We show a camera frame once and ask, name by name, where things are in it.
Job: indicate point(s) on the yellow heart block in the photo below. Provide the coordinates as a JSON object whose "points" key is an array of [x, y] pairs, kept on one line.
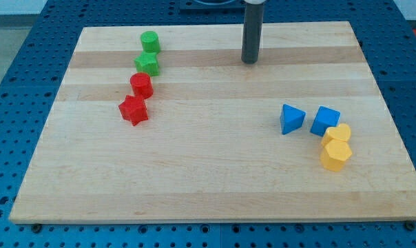
{"points": [[341, 132]]}

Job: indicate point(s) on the wooden board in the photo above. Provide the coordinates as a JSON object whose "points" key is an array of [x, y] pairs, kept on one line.
{"points": [[212, 150]]}

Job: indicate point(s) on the green star block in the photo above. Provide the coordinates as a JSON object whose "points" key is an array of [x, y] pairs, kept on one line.
{"points": [[147, 62]]}

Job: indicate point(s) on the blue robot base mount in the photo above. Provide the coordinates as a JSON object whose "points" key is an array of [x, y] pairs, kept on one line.
{"points": [[209, 5]]}

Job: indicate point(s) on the blue cube block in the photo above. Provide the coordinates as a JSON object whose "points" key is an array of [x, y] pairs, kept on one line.
{"points": [[325, 117]]}

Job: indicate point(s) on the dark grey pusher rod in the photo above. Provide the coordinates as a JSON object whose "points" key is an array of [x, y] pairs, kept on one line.
{"points": [[252, 28]]}

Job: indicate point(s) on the green cylinder block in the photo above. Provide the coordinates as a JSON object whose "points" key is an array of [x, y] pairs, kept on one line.
{"points": [[150, 41]]}

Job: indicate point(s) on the blue triangle block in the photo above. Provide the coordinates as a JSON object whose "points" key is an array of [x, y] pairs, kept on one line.
{"points": [[291, 118]]}

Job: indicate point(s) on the red cylinder block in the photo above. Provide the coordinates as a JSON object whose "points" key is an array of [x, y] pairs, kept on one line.
{"points": [[141, 85]]}

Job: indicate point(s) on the yellow hexagon block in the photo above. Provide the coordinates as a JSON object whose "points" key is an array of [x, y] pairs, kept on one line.
{"points": [[335, 155]]}

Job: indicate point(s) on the red star block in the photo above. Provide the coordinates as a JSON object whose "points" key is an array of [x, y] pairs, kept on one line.
{"points": [[134, 109]]}

